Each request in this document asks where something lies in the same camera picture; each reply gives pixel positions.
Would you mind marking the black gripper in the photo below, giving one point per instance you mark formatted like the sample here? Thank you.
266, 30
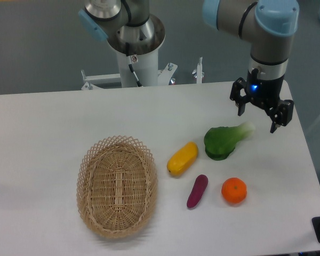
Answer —
263, 92

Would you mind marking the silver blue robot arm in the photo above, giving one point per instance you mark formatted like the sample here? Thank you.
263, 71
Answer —
269, 26

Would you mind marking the purple sweet potato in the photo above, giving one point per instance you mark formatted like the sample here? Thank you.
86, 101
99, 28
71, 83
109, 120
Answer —
197, 191

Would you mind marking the green bok choy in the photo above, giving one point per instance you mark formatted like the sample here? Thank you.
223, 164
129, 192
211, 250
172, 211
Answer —
221, 141

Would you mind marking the orange tangerine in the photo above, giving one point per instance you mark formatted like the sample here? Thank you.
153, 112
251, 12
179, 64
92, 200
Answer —
234, 190

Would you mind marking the yellow mango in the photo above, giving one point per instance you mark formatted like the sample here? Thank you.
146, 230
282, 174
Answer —
182, 160

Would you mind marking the woven wicker basket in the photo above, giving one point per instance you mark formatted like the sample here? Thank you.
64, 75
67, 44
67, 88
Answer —
117, 187

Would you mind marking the white metal base frame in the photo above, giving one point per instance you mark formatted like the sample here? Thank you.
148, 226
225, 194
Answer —
165, 77

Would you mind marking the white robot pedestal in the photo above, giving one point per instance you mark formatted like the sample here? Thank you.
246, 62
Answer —
131, 31

